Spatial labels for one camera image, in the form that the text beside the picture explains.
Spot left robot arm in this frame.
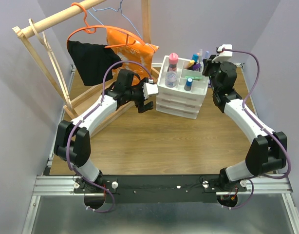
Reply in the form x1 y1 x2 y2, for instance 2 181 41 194
54 69 158 193

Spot black garment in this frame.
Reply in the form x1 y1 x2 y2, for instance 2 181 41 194
67 40 121 86

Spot wooden clothes rack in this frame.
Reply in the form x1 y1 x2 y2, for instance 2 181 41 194
12 0 161 138

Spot blue wire hanger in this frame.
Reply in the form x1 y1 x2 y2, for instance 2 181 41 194
87 0 156 52

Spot wooden hanger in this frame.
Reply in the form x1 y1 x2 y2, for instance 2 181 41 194
28 19 72 108

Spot orange pink highlighter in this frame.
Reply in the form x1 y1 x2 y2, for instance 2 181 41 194
184 59 195 69

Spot pink capped tube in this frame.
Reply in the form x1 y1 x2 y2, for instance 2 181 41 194
167 53 178 72

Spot black blue highlighter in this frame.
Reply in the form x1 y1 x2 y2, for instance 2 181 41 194
192 54 199 63

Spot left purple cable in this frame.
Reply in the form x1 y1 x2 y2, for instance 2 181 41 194
66 60 155 213

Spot green highlighter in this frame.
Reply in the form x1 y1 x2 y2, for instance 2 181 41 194
185 76 203 80

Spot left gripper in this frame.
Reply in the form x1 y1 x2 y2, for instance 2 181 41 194
126 78 154 113

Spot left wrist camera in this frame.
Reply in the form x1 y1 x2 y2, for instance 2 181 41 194
143 82 159 99

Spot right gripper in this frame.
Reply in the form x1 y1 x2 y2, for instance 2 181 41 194
202 55 225 92

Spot white drawer organizer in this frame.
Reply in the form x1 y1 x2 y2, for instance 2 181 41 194
156 56 209 119

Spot blue grey stamp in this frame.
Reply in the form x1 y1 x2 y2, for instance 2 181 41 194
184 77 193 91

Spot red orange pen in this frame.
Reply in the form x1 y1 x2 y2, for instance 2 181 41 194
199 49 204 66

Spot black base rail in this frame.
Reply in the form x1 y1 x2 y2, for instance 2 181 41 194
74 174 247 204

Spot black purple highlighter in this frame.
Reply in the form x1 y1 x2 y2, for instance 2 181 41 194
191 63 202 72

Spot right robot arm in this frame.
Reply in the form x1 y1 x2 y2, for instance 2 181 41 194
203 55 288 191

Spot orange bleached shorts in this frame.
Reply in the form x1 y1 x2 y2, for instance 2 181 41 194
106 29 159 72

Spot paper clip jar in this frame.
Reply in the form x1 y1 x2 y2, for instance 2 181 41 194
165 71 178 88

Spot orange plastic hanger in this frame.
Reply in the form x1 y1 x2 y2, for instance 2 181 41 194
66 1 147 53

